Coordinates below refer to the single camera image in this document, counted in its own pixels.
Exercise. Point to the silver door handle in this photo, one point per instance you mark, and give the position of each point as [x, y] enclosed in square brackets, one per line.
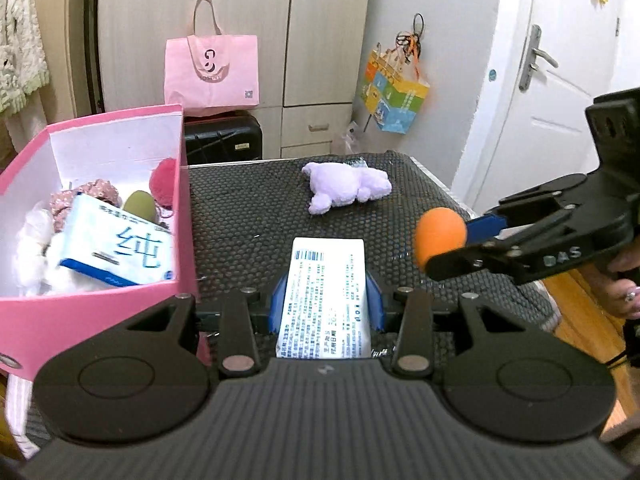
[531, 55]

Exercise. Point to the green makeup sponge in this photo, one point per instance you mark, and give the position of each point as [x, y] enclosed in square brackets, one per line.
[142, 205]

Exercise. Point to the beige wardrobe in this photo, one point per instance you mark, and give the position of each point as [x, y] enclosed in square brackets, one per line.
[113, 54]

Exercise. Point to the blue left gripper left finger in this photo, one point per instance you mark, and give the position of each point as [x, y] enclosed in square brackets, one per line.
[276, 304]

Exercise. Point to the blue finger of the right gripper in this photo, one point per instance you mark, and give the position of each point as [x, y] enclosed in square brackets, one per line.
[484, 228]

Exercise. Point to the purple plush toy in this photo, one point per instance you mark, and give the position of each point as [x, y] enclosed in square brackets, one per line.
[336, 184]

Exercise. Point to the knitted cream garment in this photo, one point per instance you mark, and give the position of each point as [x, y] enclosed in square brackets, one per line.
[24, 68]

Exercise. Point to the black textured table mat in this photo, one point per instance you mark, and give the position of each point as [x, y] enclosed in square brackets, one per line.
[245, 219]

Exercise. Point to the person's hand with ring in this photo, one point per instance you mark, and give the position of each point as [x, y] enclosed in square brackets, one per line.
[621, 295]

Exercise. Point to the white clear hanging bag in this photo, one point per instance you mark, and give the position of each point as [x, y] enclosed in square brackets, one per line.
[347, 142]

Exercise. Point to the pink tote bag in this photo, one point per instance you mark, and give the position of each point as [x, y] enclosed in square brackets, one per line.
[211, 75]

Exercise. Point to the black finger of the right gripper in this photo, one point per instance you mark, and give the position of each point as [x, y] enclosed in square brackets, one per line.
[459, 262]

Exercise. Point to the pink storage box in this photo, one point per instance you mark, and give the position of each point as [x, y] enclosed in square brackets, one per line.
[123, 148]

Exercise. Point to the red strawberry plush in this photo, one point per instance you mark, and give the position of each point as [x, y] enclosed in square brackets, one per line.
[161, 183]

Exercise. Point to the black suitcase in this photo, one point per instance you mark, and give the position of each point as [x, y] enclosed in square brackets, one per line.
[228, 137]

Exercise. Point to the white door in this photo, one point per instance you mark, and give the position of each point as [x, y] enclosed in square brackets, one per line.
[545, 135]

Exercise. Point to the colourful hanging paper bag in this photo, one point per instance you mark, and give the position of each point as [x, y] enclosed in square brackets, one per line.
[393, 86]

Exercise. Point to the small white tissue pack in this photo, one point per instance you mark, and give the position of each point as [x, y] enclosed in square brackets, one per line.
[325, 313]

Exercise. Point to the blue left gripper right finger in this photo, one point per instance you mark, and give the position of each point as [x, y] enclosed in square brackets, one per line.
[375, 301]

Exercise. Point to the orange makeup sponge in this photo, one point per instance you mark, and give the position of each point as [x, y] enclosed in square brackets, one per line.
[439, 230]

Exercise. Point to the blue white wet wipes pack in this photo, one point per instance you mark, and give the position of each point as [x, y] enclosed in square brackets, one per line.
[114, 247]

